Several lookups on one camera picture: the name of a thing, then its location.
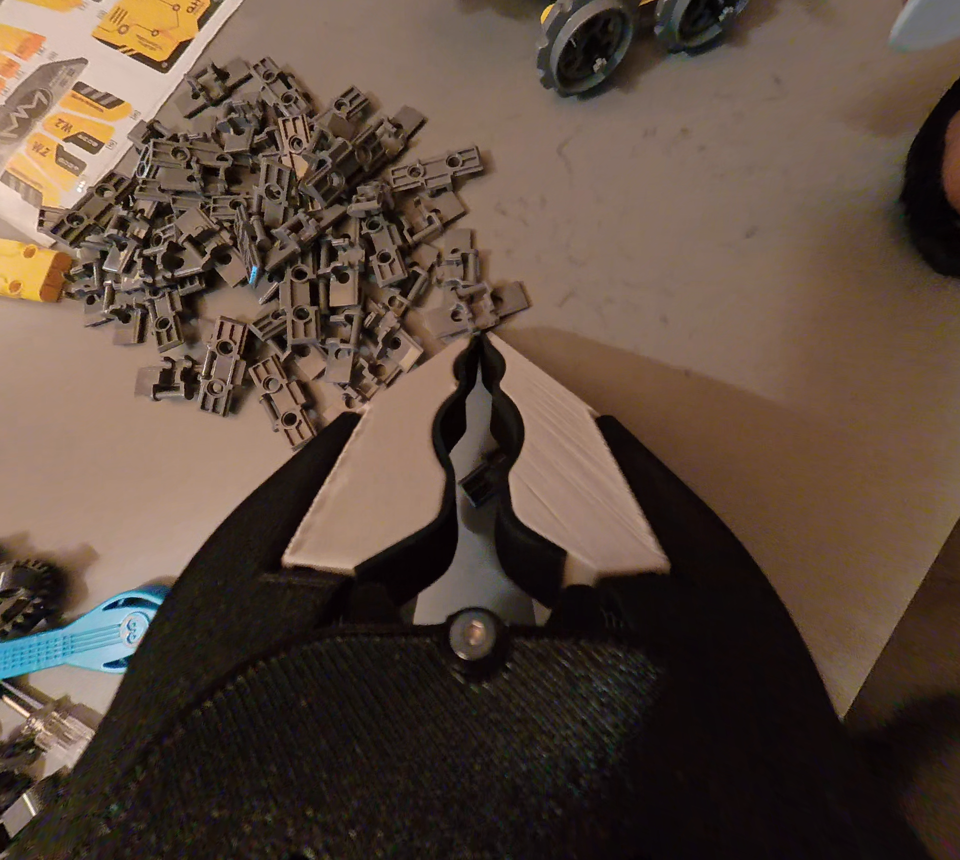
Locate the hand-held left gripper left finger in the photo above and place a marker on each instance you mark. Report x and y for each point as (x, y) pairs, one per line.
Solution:
(375, 492)

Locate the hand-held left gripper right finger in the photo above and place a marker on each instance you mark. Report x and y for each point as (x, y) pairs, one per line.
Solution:
(577, 492)

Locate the single grey track link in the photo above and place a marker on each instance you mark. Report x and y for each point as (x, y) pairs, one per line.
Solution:
(484, 479)

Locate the pile of grey track links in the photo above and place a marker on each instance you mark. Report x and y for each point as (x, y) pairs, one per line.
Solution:
(285, 237)

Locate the blue brick separator tool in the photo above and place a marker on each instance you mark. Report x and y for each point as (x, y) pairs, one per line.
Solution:
(67, 642)

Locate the pile of toy brick parts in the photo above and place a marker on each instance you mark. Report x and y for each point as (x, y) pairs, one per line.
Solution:
(30, 597)

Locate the person's tan trousers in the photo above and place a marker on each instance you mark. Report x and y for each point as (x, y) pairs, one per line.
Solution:
(915, 650)

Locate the yellow toy brick panel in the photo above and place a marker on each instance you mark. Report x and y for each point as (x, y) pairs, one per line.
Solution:
(30, 271)

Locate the yellow and black sticker sheet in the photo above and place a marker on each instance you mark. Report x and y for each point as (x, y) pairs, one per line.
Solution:
(135, 12)

